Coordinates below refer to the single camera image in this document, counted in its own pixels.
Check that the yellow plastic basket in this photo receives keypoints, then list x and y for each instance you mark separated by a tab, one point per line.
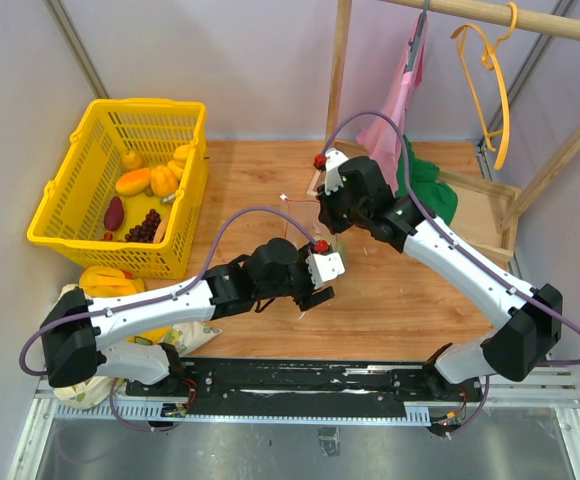
70	216

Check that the purple sweet potato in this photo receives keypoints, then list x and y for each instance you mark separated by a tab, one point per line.
114	215

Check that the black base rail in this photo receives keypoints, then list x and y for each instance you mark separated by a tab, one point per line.
305	390

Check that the sliced mango toy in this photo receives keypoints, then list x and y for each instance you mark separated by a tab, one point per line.
98	281

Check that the yellow patterned cloth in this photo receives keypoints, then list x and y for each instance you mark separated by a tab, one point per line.
185	337

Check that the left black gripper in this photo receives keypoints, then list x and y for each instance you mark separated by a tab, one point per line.
309	298

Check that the wooden clothes rack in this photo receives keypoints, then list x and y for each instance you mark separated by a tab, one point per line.
485	212

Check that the green cloth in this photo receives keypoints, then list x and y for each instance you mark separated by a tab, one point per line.
433	193

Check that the orange mango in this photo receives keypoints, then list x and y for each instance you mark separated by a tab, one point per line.
133	182

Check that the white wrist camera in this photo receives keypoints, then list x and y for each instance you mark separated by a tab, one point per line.
323	263
330	179

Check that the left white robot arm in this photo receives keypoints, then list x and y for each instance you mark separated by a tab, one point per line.
84	337

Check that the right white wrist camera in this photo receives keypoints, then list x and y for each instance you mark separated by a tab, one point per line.
330	179

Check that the grey clothes hanger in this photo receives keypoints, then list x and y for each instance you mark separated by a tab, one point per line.
415	42

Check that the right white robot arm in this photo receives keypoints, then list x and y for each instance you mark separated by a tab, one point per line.
524	318

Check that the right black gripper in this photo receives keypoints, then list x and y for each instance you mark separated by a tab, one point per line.
325	206

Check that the purple grapes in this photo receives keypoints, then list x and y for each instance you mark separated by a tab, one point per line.
145	231

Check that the yellow lemon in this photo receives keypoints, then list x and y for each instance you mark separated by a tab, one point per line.
131	160

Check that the yellow bell pepper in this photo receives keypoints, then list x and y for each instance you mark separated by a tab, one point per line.
164	181

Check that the yellow bananas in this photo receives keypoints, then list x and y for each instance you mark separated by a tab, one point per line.
178	161

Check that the brown bread roll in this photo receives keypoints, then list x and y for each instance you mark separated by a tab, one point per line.
161	229

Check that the clear zip bag orange zipper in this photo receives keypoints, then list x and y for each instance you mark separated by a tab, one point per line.
305	211

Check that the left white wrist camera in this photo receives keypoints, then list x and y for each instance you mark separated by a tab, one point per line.
323	263

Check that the pink cloth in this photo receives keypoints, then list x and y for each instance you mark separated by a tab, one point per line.
379	139

